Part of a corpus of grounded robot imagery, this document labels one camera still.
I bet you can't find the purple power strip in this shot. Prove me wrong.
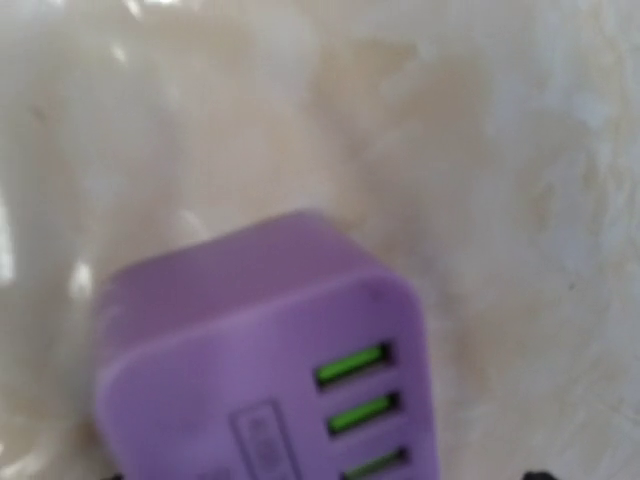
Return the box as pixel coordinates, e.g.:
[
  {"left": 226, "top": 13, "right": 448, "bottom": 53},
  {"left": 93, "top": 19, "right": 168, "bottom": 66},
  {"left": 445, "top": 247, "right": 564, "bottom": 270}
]
[{"left": 94, "top": 212, "right": 439, "bottom": 479}]

